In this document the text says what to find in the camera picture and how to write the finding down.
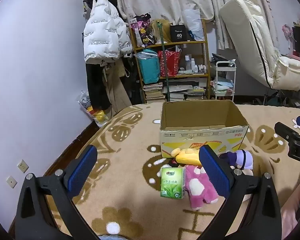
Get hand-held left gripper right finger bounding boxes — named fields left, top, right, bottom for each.
left=197, top=145, right=282, bottom=240

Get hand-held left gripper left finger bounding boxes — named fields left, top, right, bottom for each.
left=15, top=144, right=102, bottom=240

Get pink plush toy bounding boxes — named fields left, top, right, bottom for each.
left=184, top=165, right=219, bottom=210

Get purple haired plush doll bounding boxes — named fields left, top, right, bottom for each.
left=219, top=149, right=254, bottom=177

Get yellow plush toy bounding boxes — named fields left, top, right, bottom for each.
left=169, top=148, right=203, bottom=168

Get printed cardboard box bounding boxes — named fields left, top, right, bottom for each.
left=159, top=100, right=250, bottom=159

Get green and white tissue pack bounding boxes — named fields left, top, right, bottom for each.
left=160, top=167, right=186, bottom=199

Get person's right forearm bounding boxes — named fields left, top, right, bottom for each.
left=281, top=166, right=300, bottom=240

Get beige patterned blanket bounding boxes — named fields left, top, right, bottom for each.
left=44, top=102, right=300, bottom=240

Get plastic bag with yellow contents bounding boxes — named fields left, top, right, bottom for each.
left=77, top=91, right=109, bottom=128

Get stack of papers and books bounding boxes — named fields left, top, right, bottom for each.
left=169, top=84, right=207, bottom=102

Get black coat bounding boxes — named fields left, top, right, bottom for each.
left=86, top=62, right=111, bottom=110

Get white trolley cart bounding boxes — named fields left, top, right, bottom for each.
left=212, top=61, right=237, bottom=103

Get beige coat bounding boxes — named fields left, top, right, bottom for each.
left=102, top=60, right=133, bottom=113

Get white padded chair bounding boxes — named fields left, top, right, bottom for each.
left=219, top=0, right=300, bottom=92

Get wooden shelf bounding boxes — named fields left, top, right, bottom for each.
left=129, top=19, right=211, bottom=103

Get group of small bottles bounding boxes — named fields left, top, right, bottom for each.
left=185, top=55, right=208, bottom=72

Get red patterned bag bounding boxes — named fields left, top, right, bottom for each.
left=157, top=50, right=182, bottom=77

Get green pole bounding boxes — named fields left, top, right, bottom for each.
left=156, top=21, right=172, bottom=103

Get teal bag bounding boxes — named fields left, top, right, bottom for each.
left=136, top=50, right=161, bottom=84

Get white puffer jacket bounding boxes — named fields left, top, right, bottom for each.
left=83, top=0, right=133, bottom=64

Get white plastic bag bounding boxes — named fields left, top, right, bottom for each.
left=182, top=9, right=205, bottom=42

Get black box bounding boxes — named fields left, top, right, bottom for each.
left=170, top=24, right=188, bottom=43

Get blonde wig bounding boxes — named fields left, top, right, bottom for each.
left=151, top=20, right=172, bottom=43

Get colourful printed bags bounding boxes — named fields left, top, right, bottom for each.
left=130, top=12, right=153, bottom=48

